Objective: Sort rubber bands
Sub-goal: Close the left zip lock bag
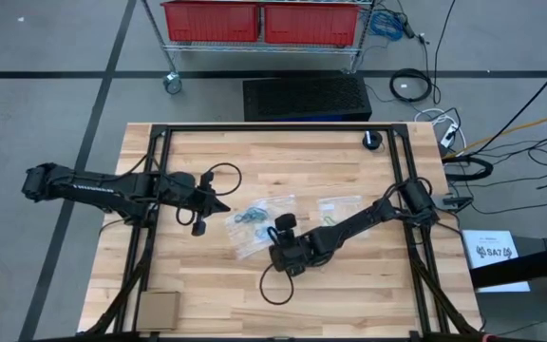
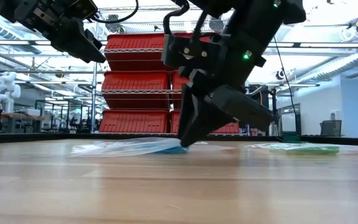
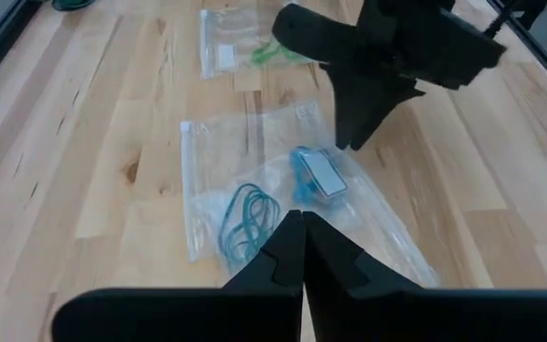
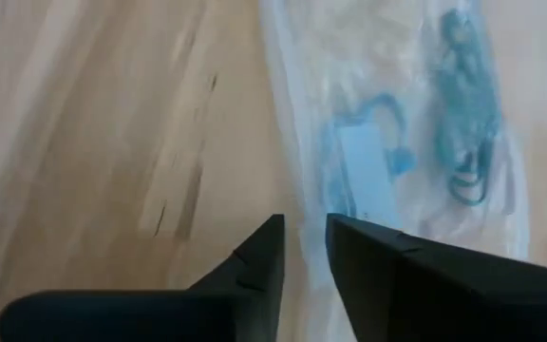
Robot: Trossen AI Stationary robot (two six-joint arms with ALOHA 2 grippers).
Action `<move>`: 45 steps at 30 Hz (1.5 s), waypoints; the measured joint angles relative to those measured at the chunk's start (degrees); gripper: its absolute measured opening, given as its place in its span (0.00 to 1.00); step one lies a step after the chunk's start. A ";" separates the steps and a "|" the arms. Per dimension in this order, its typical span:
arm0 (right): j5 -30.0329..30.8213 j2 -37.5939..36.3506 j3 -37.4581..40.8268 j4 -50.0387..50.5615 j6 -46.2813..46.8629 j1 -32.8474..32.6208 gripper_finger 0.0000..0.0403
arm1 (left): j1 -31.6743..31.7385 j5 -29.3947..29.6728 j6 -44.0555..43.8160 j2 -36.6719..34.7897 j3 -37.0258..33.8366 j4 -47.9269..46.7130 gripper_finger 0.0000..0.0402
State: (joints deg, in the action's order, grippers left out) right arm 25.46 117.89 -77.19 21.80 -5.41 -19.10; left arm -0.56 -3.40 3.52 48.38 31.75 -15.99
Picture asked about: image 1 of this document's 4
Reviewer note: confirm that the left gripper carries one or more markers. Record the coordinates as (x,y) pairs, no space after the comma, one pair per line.
(183,190)

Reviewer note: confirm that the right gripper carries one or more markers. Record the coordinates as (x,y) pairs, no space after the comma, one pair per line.
(292,252)

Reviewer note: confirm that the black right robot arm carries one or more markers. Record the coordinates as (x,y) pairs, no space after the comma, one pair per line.
(364,218)

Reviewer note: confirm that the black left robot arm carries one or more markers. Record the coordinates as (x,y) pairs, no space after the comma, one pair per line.
(102,190)

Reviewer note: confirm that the brown cardboard piece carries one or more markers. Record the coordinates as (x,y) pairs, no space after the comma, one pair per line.
(158,311)

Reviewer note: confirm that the black perforated metal box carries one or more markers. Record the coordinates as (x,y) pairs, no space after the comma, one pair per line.
(302,97)

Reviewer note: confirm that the red plastic bin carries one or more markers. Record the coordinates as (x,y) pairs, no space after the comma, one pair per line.
(311,24)
(207,21)

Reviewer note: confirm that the white power strip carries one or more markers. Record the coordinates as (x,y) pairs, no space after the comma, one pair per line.
(449,135)

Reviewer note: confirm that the white paper sign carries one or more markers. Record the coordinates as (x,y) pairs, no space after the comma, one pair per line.
(492,266)

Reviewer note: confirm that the grey cabinet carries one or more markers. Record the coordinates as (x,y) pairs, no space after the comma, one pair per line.
(530,313)

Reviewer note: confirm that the black bar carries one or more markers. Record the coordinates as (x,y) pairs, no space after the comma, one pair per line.
(539,263)

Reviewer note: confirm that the black power adapter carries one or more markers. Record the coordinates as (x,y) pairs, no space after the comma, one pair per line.
(409,28)

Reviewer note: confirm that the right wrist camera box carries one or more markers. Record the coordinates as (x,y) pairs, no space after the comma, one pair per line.
(295,271)

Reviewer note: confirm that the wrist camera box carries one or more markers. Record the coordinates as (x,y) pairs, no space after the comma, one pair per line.
(207,177)
(295,271)

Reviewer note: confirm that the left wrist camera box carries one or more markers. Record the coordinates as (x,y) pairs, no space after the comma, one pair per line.
(207,177)

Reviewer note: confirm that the black aluminium table frame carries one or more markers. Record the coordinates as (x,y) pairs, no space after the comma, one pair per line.
(278,127)

